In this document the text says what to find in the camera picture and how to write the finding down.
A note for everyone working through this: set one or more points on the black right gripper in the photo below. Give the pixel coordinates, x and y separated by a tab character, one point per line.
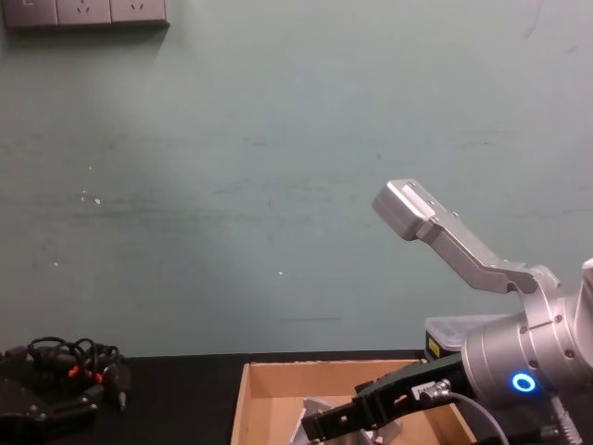
417	377

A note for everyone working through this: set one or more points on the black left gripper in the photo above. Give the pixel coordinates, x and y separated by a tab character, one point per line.
14	412

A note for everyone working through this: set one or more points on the silver metal piece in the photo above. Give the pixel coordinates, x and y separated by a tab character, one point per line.
308	404

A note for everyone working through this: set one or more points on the grey wall socket panel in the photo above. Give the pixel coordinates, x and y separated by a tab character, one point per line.
83	11

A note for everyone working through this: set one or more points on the black table cloth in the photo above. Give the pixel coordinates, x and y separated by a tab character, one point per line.
185	398

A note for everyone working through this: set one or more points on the shallow brown cardboard tray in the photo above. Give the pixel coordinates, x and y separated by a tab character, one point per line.
273	385

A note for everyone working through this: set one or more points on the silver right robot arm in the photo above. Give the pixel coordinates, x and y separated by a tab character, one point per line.
519	352

